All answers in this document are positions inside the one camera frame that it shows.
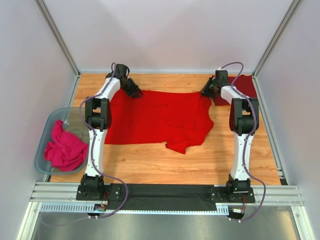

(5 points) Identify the pink t shirt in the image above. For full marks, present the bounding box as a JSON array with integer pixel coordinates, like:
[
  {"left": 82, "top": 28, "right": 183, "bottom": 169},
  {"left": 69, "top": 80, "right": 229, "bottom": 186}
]
[{"left": 44, "top": 119, "right": 88, "bottom": 172}]

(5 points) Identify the aluminium frame post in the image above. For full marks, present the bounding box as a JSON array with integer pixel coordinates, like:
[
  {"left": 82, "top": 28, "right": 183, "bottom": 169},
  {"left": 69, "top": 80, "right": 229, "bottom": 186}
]
[
  {"left": 252, "top": 0, "right": 302, "bottom": 77},
  {"left": 34, "top": 0, "right": 81, "bottom": 77}
]

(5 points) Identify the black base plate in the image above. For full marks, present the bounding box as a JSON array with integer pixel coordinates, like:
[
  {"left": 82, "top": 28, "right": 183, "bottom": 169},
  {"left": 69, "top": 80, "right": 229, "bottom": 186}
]
[
  {"left": 75, "top": 183, "right": 126, "bottom": 202},
  {"left": 205, "top": 185, "right": 256, "bottom": 204}
]

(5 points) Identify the left aluminium frame post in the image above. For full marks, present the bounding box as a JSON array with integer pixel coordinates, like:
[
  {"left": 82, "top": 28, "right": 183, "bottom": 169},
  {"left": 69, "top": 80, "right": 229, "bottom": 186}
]
[{"left": 34, "top": 0, "right": 81, "bottom": 77}]

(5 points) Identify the right aluminium frame post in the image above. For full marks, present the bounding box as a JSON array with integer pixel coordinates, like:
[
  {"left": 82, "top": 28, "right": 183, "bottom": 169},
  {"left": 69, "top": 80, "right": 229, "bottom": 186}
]
[{"left": 252, "top": 0, "right": 302, "bottom": 77}]

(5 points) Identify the slotted cable duct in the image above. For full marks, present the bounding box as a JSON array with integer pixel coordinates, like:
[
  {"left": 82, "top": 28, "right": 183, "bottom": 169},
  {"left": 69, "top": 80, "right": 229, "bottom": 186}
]
[{"left": 39, "top": 202, "right": 229, "bottom": 216}]

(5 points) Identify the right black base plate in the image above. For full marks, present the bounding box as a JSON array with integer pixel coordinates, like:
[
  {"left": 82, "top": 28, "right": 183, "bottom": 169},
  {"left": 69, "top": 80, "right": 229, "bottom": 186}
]
[{"left": 205, "top": 185, "right": 256, "bottom": 204}]

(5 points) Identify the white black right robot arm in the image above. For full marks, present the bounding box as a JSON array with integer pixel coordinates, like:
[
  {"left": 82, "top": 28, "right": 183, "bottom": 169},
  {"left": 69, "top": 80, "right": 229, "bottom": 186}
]
[{"left": 200, "top": 69, "right": 259, "bottom": 196}]

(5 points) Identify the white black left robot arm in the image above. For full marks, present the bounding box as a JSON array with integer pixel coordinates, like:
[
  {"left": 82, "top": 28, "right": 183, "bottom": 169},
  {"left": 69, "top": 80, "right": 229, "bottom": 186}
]
[{"left": 79, "top": 62, "right": 143, "bottom": 187}]

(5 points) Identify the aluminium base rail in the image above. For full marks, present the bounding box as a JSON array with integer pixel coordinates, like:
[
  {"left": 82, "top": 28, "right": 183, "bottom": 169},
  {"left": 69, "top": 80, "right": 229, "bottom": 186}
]
[{"left": 29, "top": 182, "right": 304, "bottom": 207}]

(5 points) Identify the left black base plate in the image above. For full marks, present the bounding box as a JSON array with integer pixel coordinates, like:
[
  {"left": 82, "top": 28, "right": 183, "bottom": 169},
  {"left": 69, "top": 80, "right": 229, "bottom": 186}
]
[{"left": 75, "top": 183, "right": 126, "bottom": 202}]

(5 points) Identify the folded dark red t shirt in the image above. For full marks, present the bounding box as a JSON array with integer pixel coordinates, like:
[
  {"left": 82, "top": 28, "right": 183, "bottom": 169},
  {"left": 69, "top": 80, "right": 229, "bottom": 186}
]
[{"left": 213, "top": 75, "right": 257, "bottom": 106}]

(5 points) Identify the bright red t shirt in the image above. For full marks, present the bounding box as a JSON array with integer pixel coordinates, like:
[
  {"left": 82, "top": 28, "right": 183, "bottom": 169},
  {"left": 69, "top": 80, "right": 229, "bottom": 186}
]
[{"left": 105, "top": 90, "right": 214, "bottom": 154}]

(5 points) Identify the grey plastic bin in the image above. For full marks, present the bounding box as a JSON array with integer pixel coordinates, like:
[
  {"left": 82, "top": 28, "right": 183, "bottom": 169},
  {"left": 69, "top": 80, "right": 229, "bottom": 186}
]
[{"left": 34, "top": 107, "right": 90, "bottom": 176}]

